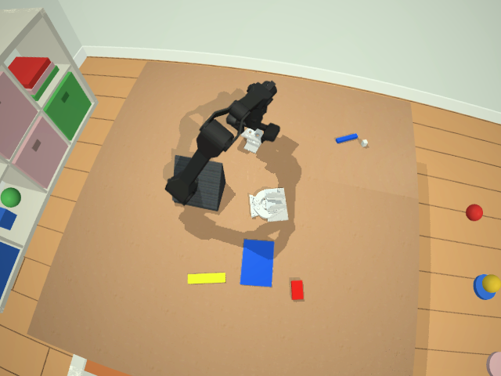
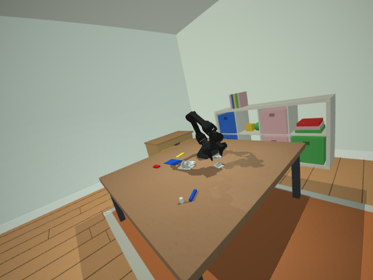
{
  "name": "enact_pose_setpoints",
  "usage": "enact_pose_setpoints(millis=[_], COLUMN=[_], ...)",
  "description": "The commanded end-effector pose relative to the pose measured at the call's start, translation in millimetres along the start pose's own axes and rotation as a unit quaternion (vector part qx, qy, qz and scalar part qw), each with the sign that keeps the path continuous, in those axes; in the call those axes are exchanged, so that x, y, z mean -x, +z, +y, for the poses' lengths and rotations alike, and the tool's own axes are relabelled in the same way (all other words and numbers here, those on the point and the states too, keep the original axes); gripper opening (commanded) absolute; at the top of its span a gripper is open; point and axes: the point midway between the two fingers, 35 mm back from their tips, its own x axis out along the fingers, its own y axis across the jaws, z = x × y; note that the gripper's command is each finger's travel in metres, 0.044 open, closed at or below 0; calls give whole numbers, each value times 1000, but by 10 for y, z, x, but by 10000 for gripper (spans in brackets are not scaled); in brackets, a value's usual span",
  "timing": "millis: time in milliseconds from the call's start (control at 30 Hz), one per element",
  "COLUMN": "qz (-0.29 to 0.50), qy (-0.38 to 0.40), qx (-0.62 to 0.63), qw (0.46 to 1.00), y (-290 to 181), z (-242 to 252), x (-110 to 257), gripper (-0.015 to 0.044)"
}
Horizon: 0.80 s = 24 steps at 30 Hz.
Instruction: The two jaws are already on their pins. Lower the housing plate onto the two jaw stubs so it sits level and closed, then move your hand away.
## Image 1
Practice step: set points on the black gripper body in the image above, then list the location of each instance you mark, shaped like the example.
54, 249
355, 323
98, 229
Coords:
271, 131

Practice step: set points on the blue rectangular plate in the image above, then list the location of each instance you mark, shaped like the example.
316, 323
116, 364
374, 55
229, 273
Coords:
256, 269

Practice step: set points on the blue rectangular bar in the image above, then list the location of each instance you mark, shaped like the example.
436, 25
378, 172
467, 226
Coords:
346, 138

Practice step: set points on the small red block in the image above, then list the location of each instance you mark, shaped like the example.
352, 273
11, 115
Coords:
297, 290

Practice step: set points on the yellow flat bar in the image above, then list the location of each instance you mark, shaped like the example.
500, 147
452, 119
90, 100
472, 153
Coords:
206, 278

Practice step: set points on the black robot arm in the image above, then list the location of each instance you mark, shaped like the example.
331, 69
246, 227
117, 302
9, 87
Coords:
215, 138

